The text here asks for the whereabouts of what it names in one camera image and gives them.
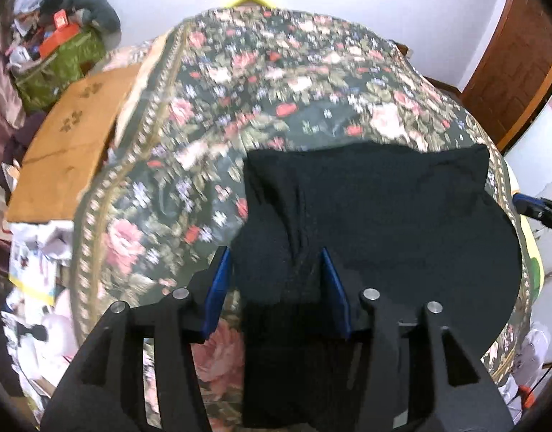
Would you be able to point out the floral blanket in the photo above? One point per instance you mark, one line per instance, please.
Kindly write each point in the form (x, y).
(280, 90)

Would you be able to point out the pile of papers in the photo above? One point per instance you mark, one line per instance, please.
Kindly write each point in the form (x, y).
(32, 261)

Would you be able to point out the white plastic bag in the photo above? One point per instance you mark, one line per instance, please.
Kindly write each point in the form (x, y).
(528, 355)

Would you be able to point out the orange bag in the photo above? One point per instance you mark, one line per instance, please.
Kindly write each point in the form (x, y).
(527, 398)

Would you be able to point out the grey plush cushion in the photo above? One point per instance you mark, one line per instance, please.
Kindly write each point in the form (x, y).
(100, 9)

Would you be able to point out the dark purple cloth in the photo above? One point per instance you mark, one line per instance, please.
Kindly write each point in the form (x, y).
(21, 148)

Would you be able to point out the green patterned bag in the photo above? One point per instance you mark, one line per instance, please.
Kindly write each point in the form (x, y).
(64, 65)

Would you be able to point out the light printed bedsheet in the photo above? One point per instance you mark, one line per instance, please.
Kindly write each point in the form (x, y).
(546, 162)

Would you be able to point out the brown cardboard box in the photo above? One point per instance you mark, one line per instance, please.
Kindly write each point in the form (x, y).
(68, 144)

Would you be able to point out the black printed t-shirt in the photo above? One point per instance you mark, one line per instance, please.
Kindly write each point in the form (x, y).
(370, 211)

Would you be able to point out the pile of mixed clutter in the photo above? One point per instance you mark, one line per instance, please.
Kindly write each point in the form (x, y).
(32, 13)

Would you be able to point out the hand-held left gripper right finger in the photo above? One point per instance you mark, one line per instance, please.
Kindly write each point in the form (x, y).
(336, 297)

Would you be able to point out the orange red box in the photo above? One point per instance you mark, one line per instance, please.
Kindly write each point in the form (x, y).
(55, 40)

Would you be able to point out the brown wooden door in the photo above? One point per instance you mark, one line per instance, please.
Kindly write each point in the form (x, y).
(514, 63)

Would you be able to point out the yellow plastic item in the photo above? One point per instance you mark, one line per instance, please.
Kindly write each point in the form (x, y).
(251, 0)

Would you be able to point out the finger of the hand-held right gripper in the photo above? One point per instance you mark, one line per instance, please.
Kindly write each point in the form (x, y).
(546, 213)

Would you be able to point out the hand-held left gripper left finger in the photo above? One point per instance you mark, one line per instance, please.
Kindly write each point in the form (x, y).
(219, 288)

